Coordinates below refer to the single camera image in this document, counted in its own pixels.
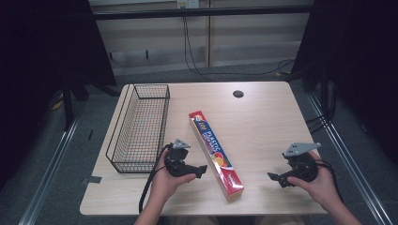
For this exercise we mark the white wall power outlet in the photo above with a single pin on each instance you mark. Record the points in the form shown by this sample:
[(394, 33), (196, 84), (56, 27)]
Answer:
[(187, 3)]

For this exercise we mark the person's right hand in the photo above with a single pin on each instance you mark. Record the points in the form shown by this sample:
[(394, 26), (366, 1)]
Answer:
[(319, 187)]

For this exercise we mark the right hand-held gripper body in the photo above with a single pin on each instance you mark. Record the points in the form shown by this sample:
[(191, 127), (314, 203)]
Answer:
[(301, 162)]

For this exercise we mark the black horizontal frame bar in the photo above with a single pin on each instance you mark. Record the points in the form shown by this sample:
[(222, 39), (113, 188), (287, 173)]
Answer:
[(200, 12)]

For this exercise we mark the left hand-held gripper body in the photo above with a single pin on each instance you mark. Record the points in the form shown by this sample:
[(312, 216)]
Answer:
[(176, 155)]

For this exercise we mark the metal floor rail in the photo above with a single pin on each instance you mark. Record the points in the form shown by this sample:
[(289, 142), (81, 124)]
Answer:
[(347, 156), (50, 172)]

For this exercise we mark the person's left hand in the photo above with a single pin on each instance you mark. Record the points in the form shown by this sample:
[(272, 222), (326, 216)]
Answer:
[(165, 184)]

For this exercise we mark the black curtain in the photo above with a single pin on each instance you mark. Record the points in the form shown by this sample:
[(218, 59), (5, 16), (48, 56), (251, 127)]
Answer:
[(47, 62), (359, 62)]

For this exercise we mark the long plastic wrap box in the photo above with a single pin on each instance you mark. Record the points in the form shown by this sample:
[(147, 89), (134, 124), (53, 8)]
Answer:
[(216, 153)]

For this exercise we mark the black stand post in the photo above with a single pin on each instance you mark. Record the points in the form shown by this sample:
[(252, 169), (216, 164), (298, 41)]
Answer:
[(68, 103)]

